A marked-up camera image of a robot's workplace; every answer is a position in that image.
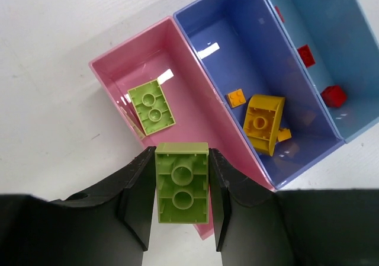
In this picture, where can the small orange lego piece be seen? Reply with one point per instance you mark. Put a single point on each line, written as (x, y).
(283, 134)

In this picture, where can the dark blue container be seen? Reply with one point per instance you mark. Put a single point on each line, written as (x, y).
(241, 45)

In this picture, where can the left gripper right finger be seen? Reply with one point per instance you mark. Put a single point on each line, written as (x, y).
(255, 226)

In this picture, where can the red lego stack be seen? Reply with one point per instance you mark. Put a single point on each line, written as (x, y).
(277, 9)

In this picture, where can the green lego brick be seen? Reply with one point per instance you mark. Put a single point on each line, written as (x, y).
(151, 106)
(182, 182)

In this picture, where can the light blue container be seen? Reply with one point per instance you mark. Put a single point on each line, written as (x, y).
(346, 54)

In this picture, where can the yellow lego brick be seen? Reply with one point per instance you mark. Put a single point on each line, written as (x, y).
(262, 122)

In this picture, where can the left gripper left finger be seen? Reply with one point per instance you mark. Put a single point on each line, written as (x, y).
(107, 223)

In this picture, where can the pink container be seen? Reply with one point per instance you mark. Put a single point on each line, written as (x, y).
(162, 53)

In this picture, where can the red lego in bin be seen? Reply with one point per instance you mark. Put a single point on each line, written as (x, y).
(334, 96)

